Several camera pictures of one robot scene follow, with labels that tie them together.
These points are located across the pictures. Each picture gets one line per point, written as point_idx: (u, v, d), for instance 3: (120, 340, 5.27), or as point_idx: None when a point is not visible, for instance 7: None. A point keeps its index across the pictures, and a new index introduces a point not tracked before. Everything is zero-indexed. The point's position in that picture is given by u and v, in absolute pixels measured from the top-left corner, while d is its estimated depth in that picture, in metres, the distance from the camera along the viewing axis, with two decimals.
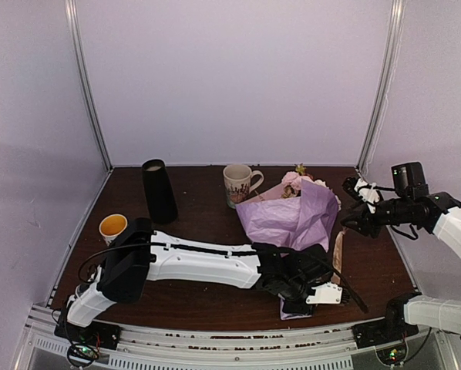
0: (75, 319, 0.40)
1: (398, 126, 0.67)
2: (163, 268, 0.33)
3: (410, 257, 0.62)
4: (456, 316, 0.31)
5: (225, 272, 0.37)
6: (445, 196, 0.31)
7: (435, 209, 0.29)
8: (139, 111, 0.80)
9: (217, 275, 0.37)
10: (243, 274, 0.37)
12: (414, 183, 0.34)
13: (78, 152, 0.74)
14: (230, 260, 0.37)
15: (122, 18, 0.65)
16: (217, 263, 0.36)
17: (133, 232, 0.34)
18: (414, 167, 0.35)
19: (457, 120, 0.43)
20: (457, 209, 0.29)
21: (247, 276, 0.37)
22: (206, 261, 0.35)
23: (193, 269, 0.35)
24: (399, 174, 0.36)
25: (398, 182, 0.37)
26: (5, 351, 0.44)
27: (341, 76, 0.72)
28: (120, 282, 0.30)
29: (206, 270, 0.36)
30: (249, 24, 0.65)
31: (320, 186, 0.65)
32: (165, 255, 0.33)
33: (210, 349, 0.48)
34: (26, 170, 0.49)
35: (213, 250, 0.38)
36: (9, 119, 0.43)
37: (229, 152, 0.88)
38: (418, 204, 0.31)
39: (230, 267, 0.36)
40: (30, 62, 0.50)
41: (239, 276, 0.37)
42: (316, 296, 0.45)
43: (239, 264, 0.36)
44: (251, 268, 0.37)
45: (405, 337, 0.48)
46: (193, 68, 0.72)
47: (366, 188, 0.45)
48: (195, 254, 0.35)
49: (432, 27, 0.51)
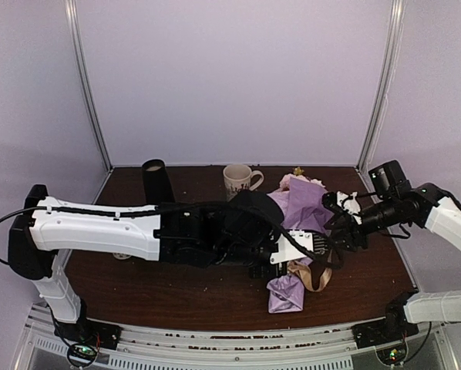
0: (60, 314, 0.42)
1: (398, 126, 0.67)
2: (45, 236, 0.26)
3: (409, 257, 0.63)
4: (460, 306, 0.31)
5: (118, 239, 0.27)
6: (432, 186, 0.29)
7: (423, 203, 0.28)
8: (139, 111, 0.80)
9: (114, 243, 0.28)
10: (143, 240, 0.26)
12: (393, 182, 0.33)
13: (78, 153, 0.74)
14: (121, 223, 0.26)
15: (122, 18, 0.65)
16: (101, 227, 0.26)
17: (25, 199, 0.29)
18: (392, 166, 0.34)
19: (456, 121, 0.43)
20: (447, 200, 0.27)
21: (144, 242, 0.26)
22: (95, 224, 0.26)
23: (82, 237, 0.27)
24: (378, 176, 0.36)
25: (378, 184, 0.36)
26: (5, 351, 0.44)
27: (341, 76, 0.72)
28: (21, 256, 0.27)
29: (95, 235, 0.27)
30: (250, 24, 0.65)
31: (311, 188, 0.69)
32: (42, 218, 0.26)
33: (211, 349, 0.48)
34: (25, 170, 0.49)
35: (101, 210, 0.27)
36: (9, 119, 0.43)
37: (229, 151, 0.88)
38: (407, 201, 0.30)
39: (117, 231, 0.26)
40: (30, 63, 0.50)
41: (136, 245, 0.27)
42: (282, 253, 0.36)
43: (129, 227, 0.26)
44: (146, 231, 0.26)
45: (405, 337, 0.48)
46: (193, 67, 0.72)
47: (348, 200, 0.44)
48: (80, 216, 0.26)
49: (432, 28, 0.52)
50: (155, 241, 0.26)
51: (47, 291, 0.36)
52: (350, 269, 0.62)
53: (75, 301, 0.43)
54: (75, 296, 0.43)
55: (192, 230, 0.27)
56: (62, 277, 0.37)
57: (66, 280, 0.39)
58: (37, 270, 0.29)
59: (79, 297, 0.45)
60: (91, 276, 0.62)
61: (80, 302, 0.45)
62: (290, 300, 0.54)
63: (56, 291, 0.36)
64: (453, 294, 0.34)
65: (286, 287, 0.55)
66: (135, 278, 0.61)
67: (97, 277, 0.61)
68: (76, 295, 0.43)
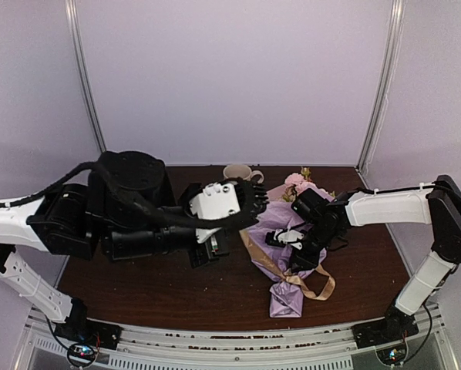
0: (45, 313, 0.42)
1: (398, 126, 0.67)
2: None
3: (410, 257, 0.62)
4: (430, 267, 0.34)
5: (6, 230, 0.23)
6: (343, 193, 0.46)
7: (338, 207, 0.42)
8: (139, 111, 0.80)
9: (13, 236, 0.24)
10: (26, 230, 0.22)
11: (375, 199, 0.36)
12: (311, 208, 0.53)
13: (78, 152, 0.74)
14: (7, 213, 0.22)
15: (122, 18, 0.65)
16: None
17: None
18: (304, 199, 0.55)
19: (456, 121, 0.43)
20: (358, 195, 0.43)
21: (24, 230, 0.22)
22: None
23: None
24: (298, 206, 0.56)
25: (301, 212, 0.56)
26: (5, 351, 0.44)
27: (341, 76, 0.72)
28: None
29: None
30: (249, 24, 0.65)
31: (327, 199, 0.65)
32: None
33: (210, 349, 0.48)
34: (26, 171, 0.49)
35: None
36: (10, 120, 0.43)
37: (230, 151, 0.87)
38: (328, 213, 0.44)
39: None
40: (30, 63, 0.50)
41: (23, 234, 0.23)
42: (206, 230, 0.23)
43: (12, 216, 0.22)
44: (21, 217, 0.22)
45: (405, 337, 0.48)
46: (193, 67, 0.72)
47: (282, 233, 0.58)
48: None
49: (432, 27, 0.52)
50: (30, 228, 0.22)
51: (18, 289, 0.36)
52: (351, 269, 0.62)
53: (59, 298, 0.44)
54: (53, 292, 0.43)
55: (64, 210, 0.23)
56: (27, 273, 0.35)
57: (36, 277, 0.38)
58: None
59: (61, 292, 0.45)
60: (91, 276, 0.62)
61: (67, 300, 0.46)
62: (290, 306, 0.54)
63: (25, 288, 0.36)
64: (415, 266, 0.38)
65: (286, 293, 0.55)
66: (135, 278, 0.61)
67: (96, 277, 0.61)
68: (58, 291, 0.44)
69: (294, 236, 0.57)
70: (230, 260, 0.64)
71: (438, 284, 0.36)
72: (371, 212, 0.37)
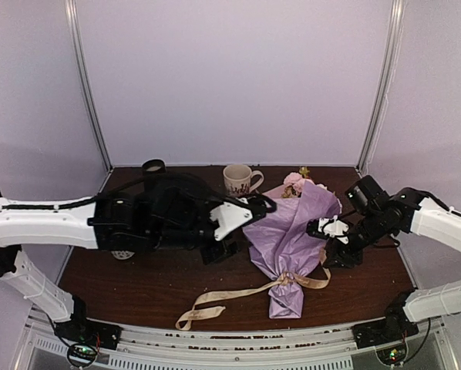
0: (51, 314, 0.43)
1: (398, 126, 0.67)
2: None
3: (409, 257, 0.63)
4: (460, 297, 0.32)
5: (61, 232, 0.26)
6: (409, 190, 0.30)
7: (405, 208, 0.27)
8: (139, 111, 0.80)
9: (59, 237, 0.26)
10: (82, 232, 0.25)
11: (448, 219, 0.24)
12: (370, 196, 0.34)
13: (79, 152, 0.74)
14: (57, 215, 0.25)
15: (122, 18, 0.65)
16: (40, 219, 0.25)
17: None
18: (365, 183, 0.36)
19: (456, 121, 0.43)
20: (427, 201, 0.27)
21: (80, 231, 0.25)
22: (33, 216, 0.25)
23: (31, 233, 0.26)
24: (355, 194, 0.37)
25: (357, 201, 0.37)
26: (5, 351, 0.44)
27: (341, 77, 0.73)
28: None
29: (40, 229, 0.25)
30: (250, 25, 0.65)
31: (323, 192, 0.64)
32: None
33: (210, 349, 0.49)
34: (25, 171, 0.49)
35: (42, 203, 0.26)
36: (10, 120, 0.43)
37: (230, 151, 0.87)
38: (388, 212, 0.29)
39: (55, 221, 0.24)
40: (30, 64, 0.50)
41: (73, 233, 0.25)
42: None
43: (66, 218, 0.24)
44: (80, 220, 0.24)
45: (405, 337, 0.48)
46: (194, 68, 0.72)
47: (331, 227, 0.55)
48: (27, 210, 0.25)
49: (432, 28, 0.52)
50: (90, 230, 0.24)
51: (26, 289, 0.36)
52: (351, 269, 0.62)
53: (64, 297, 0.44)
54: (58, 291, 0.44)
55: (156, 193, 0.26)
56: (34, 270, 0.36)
57: (42, 276, 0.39)
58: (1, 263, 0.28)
59: (64, 290, 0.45)
60: (91, 276, 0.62)
61: (71, 301, 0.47)
62: (290, 307, 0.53)
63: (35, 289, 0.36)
64: (450, 287, 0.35)
65: (286, 293, 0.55)
66: (134, 277, 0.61)
67: (96, 277, 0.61)
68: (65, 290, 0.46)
69: (340, 228, 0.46)
70: (230, 260, 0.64)
71: (452, 311, 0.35)
72: (441, 231, 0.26)
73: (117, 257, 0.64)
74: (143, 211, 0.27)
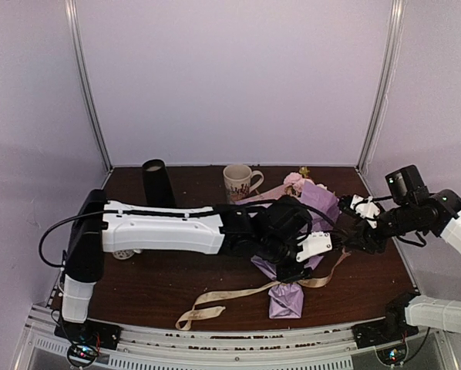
0: (68, 312, 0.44)
1: (398, 126, 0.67)
2: (118, 235, 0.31)
3: (410, 257, 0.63)
4: None
5: (187, 236, 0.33)
6: (451, 193, 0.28)
7: (443, 213, 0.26)
8: (139, 112, 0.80)
9: (176, 240, 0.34)
10: (206, 237, 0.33)
11: None
12: (411, 188, 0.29)
13: (79, 152, 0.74)
14: (189, 223, 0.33)
15: (122, 18, 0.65)
16: (173, 226, 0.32)
17: (87, 201, 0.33)
18: (408, 171, 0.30)
19: (456, 122, 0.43)
20: None
21: (210, 237, 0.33)
22: (167, 223, 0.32)
23: (157, 237, 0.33)
24: (395, 181, 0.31)
25: (395, 190, 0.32)
26: (5, 351, 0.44)
27: (341, 77, 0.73)
28: (79, 254, 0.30)
29: (167, 234, 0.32)
30: (250, 24, 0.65)
31: (323, 192, 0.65)
32: (117, 222, 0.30)
33: (210, 349, 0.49)
34: (26, 170, 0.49)
35: (169, 213, 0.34)
36: (10, 120, 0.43)
37: (230, 151, 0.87)
38: (425, 210, 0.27)
39: (189, 228, 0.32)
40: (29, 64, 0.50)
41: (199, 238, 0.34)
42: (305, 251, 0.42)
43: (200, 226, 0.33)
44: (213, 228, 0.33)
45: (405, 337, 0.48)
46: (194, 68, 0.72)
47: (362, 203, 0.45)
48: (154, 220, 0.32)
49: (432, 27, 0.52)
50: (220, 236, 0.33)
51: (82, 282, 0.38)
52: (351, 269, 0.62)
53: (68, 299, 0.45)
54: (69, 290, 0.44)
55: (274, 213, 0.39)
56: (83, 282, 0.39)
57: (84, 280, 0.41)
58: (94, 266, 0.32)
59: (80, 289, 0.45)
60: None
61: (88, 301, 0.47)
62: (290, 307, 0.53)
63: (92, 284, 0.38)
64: (455, 304, 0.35)
65: (286, 293, 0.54)
66: (134, 277, 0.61)
67: None
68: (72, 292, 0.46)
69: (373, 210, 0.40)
70: (230, 259, 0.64)
71: (449, 329, 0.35)
72: None
73: (117, 257, 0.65)
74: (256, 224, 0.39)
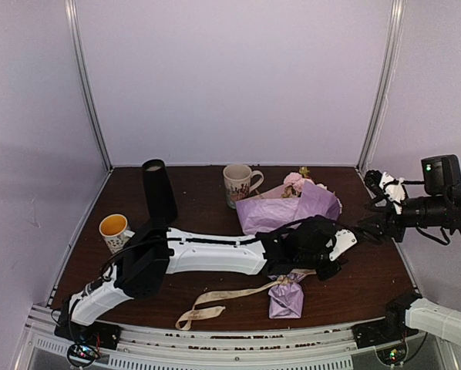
0: (77, 316, 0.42)
1: (398, 126, 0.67)
2: (183, 260, 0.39)
3: (410, 257, 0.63)
4: None
5: (235, 260, 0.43)
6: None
7: None
8: (139, 111, 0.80)
9: (226, 264, 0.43)
10: (249, 261, 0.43)
11: None
12: (449, 181, 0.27)
13: (79, 152, 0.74)
14: (237, 251, 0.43)
15: (122, 18, 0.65)
16: (226, 253, 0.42)
17: (149, 230, 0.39)
18: (453, 160, 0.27)
19: (456, 122, 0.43)
20: None
21: (253, 262, 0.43)
22: (220, 250, 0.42)
23: (210, 261, 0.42)
24: (433, 169, 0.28)
25: (430, 178, 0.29)
26: (5, 351, 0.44)
27: (340, 78, 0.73)
28: (143, 277, 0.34)
29: (220, 260, 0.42)
30: (249, 24, 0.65)
31: (323, 192, 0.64)
32: (182, 249, 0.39)
33: (210, 349, 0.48)
34: (26, 170, 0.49)
35: (222, 240, 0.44)
36: (9, 120, 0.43)
37: (230, 151, 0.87)
38: None
39: (239, 255, 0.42)
40: (29, 63, 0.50)
41: (245, 262, 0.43)
42: (336, 250, 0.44)
43: (247, 253, 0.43)
44: (257, 255, 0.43)
45: (405, 337, 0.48)
46: (194, 68, 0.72)
47: (392, 184, 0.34)
48: (208, 247, 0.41)
49: (432, 26, 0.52)
50: (262, 262, 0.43)
51: (108, 301, 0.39)
52: (351, 269, 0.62)
53: (75, 302, 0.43)
54: (80, 297, 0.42)
55: (301, 233, 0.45)
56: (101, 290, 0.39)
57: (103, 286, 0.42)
58: (153, 287, 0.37)
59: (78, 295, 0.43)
60: (90, 275, 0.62)
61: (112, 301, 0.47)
62: (290, 307, 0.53)
63: (116, 302, 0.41)
64: (455, 315, 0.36)
65: (286, 293, 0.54)
66: None
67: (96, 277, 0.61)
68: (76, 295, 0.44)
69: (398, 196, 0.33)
70: None
71: (446, 338, 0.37)
72: None
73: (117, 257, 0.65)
74: (288, 247, 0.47)
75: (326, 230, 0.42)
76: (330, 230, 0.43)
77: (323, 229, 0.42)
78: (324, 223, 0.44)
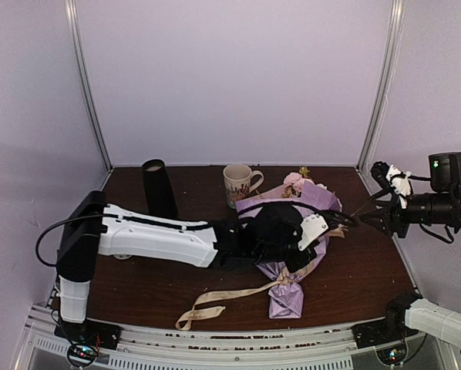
0: (64, 313, 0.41)
1: (398, 126, 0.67)
2: (116, 240, 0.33)
3: (410, 257, 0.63)
4: (460, 333, 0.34)
5: (181, 247, 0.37)
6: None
7: None
8: (139, 111, 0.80)
9: (171, 252, 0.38)
10: (197, 250, 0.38)
11: None
12: (456, 179, 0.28)
13: (78, 152, 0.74)
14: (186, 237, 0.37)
15: (122, 18, 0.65)
16: (172, 239, 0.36)
17: (86, 204, 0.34)
18: None
19: (456, 122, 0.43)
20: None
21: (200, 251, 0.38)
22: (166, 234, 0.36)
23: (153, 246, 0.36)
24: (440, 166, 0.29)
25: (437, 175, 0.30)
26: (5, 351, 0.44)
27: (340, 78, 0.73)
28: (71, 257, 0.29)
29: (165, 245, 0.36)
30: (249, 24, 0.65)
31: (323, 192, 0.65)
32: (117, 226, 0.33)
33: (210, 349, 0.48)
34: (26, 170, 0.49)
35: (169, 224, 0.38)
36: (9, 120, 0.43)
37: (230, 151, 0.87)
38: None
39: (186, 241, 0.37)
40: (29, 63, 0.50)
41: (193, 251, 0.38)
42: (304, 238, 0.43)
43: (193, 240, 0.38)
44: (205, 243, 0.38)
45: (405, 337, 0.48)
46: (193, 68, 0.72)
47: (399, 177, 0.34)
48: (152, 229, 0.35)
49: (432, 26, 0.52)
50: (211, 251, 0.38)
51: (73, 290, 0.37)
52: (351, 269, 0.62)
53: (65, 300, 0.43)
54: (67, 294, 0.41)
55: (260, 223, 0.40)
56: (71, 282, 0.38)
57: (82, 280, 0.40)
58: (83, 270, 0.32)
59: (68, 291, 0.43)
60: None
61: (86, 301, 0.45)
62: (290, 307, 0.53)
63: (83, 290, 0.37)
64: (455, 317, 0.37)
65: (286, 293, 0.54)
66: (134, 277, 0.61)
67: (96, 277, 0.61)
68: None
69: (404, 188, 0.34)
70: None
71: (445, 339, 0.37)
72: None
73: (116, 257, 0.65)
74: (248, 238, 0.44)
75: (286, 220, 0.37)
76: (290, 219, 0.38)
77: (284, 218, 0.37)
78: (289, 211, 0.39)
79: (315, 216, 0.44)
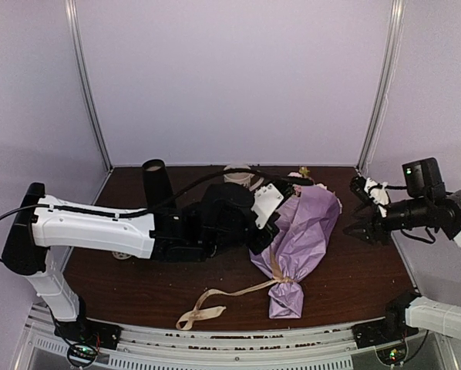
0: (60, 313, 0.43)
1: (398, 125, 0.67)
2: (46, 232, 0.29)
3: (410, 257, 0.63)
4: None
5: (116, 237, 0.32)
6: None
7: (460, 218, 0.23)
8: (139, 110, 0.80)
9: (110, 242, 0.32)
10: (137, 240, 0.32)
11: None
12: (429, 183, 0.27)
13: (78, 151, 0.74)
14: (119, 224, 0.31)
15: (122, 17, 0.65)
16: (105, 227, 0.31)
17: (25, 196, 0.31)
18: (431, 163, 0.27)
19: (456, 122, 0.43)
20: None
21: (139, 240, 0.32)
22: (95, 223, 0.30)
23: (89, 237, 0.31)
24: (412, 172, 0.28)
25: (411, 180, 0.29)
26: (5, 351, 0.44)
27: (340, 77, 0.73)
28: (13, 250, 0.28)
29: (99, 235, 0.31)
30: (249, 23, 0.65)
31: (321, 193, 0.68)
32: (45, 216, 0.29)
33: (210, 349, 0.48)
34: (26, 171, 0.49)
35: (101, 211, 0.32)
36: (9, 120, 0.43)
37: (230, 151, 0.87)
38: (441, 211, 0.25)
39: (116, 231, 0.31)
40: (28, 62, 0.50)
41: (130, 241, 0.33)
42: (261, 213, 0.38)
43: (127, 228, 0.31)
44: (141, 231, 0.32)
45: (404, 337, 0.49)
46: (193, 68, 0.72)
47: (377, 188, 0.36)
48: (82, 216, 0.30)
49: (432, 26, 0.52)
50: (149, 240, 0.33)
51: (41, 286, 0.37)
52: (351, 269, 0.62)
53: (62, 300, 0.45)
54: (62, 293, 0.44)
55: (203, 207, 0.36)
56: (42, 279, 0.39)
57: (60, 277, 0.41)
58: (31, 264, 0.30)
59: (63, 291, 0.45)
60: (90, 275, 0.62)
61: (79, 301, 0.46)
62: (290, 307, 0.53)
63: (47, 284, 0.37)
64: (455, 311, 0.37)
65: (286, 293, 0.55)
66: (134, 277, 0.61)
67: (96, 277, 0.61)
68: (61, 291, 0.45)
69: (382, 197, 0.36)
70: (230, 260, 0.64)
71: (448, 334, 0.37)
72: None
73: (117, 257, 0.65)
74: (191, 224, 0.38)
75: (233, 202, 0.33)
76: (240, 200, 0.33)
77: (230, 200, 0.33)
78: (237, 192, 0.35)
79: (267, 189, 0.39)
